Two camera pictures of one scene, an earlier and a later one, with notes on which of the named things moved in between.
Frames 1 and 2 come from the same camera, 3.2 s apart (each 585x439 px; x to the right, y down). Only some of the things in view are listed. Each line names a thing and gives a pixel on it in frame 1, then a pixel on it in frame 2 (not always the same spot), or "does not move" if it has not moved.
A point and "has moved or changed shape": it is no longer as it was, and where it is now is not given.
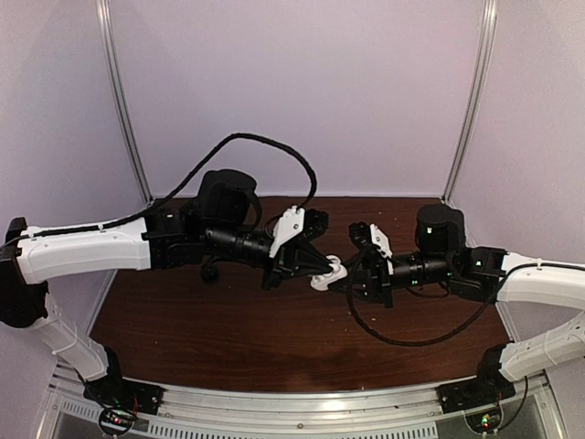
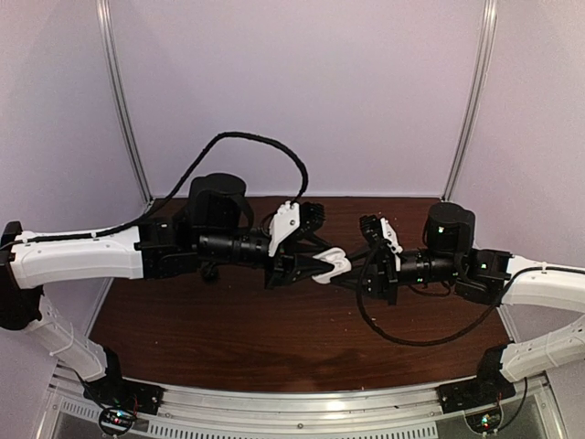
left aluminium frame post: x=104 y=18 does not move
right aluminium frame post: x=478 y=85 does not move
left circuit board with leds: x=115 y=422 does not move
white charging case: x=337 y=273 has moved or changed shape
